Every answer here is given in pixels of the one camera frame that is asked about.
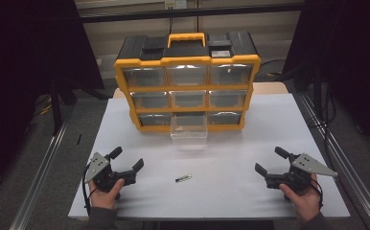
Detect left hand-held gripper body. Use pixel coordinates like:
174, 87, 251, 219
84, 151, 138, 194

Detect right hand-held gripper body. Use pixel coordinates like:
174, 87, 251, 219
265, 152, 339, 194

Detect clear plastic drawer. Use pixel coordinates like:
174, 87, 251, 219
170, 113, 209, 140

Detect yellow and black drawer cabinet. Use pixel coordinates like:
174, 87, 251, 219
113, 32, 262, 133

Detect person's left hand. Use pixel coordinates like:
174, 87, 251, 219
88, 177, 126, 211

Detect person's right hand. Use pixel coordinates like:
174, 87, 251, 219
278, 172, 322, 225

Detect black curtain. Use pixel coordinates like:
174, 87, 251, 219
282, 0, 370, 161
0, 0, 105, 202

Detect black horizontal bar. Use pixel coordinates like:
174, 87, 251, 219
78, 2, 306, 24

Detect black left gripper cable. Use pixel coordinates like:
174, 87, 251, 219
81, 164, 99, 216

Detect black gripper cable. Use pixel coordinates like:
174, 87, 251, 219
310, 177, 325, 210
81, 164, 99, 216

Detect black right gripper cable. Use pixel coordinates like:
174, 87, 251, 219
310, 177, 325, 210

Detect aluminium floor rail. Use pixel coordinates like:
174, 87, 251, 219
8, 123, 70, 230
296, 92, 370, 230

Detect yellow floor cable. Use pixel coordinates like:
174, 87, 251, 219
38, 97, 53, 117

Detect black floor cables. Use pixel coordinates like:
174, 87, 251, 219
259, 57, 289, 80

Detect wall socket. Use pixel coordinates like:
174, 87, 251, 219
164, 0, 188, 11

